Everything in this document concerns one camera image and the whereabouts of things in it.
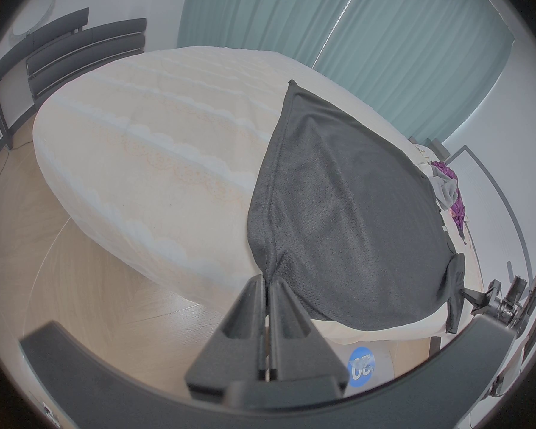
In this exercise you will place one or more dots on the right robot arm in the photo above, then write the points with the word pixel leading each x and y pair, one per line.
pixel 520 300

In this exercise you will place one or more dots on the bed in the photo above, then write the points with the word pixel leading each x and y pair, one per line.
pixel 152 150

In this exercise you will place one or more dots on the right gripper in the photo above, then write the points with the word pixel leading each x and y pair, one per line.
pixel 493 300

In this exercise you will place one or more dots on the blue-green curtain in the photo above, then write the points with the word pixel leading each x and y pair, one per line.
pixel 420 47
pixel 259 11

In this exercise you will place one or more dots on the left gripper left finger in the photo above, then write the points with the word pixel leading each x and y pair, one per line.
pixel 239 342

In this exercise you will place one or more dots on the black garment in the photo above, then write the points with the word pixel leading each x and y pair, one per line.
pixel 339 217

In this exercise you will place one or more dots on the white printed pillow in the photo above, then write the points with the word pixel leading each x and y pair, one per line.
pixel 424 155

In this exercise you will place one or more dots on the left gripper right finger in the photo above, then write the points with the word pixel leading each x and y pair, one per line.
pixel 295 346

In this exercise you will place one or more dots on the black narrow table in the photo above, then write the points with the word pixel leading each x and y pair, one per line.
pixel 35 34

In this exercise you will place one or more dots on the pile of clothes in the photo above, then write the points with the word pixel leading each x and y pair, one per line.
pixel 449 190

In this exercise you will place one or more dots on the round white wall disc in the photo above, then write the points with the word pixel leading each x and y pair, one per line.
pixel 35 9

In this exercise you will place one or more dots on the grey bedside table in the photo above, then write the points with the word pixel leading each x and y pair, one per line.
pixel 440 146

